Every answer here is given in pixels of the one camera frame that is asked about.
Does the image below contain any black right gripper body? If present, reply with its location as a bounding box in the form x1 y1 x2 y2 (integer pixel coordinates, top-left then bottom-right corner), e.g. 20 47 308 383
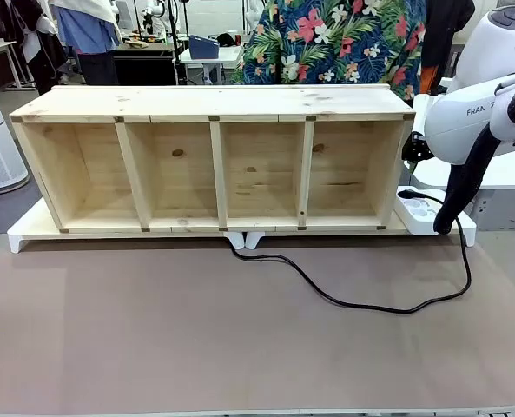
401 131 434 166

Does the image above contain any black power cable with plug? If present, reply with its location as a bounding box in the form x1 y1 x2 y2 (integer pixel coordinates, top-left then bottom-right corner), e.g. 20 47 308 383
232 188 473 314

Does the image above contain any white power strip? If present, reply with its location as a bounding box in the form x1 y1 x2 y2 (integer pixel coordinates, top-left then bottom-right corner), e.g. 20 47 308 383
394 185 448 236

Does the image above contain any white side table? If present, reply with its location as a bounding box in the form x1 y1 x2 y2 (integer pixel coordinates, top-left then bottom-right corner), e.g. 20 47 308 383
406 76 515 218

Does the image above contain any person with orange trousers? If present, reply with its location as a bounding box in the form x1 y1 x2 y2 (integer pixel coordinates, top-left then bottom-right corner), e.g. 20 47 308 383
419 0 476 96

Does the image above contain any person in black clothes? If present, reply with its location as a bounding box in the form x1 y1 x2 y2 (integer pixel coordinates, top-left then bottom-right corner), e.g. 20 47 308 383
3 0 69 86

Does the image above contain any person in floral shirt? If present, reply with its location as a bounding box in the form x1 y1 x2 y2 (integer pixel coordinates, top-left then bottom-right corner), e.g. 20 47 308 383
229 0 428 102

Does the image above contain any person in blue shirt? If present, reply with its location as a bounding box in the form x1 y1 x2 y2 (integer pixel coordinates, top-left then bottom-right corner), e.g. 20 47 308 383
48 0 123 86

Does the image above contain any black cabinet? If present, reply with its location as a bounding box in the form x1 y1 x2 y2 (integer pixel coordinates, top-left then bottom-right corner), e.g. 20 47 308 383
110 41 178 86

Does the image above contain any wooden four-compartment shelf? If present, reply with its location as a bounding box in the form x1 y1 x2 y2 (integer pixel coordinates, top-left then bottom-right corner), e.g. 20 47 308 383
8 84 417 236

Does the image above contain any black tripod stand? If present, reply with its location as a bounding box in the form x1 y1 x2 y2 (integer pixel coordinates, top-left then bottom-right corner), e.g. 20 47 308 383
164 0 189 86

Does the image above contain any white desk with bin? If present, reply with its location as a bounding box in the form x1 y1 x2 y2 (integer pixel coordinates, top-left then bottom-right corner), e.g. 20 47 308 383
178 44 245 86

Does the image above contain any blue plastic bin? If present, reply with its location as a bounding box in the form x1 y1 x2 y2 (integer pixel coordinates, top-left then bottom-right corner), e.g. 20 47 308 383
188 34 221 61

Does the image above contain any black sleeved arm cable bundle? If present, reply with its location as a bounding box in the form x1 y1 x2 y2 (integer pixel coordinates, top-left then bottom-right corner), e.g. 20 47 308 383
432 71 515 235

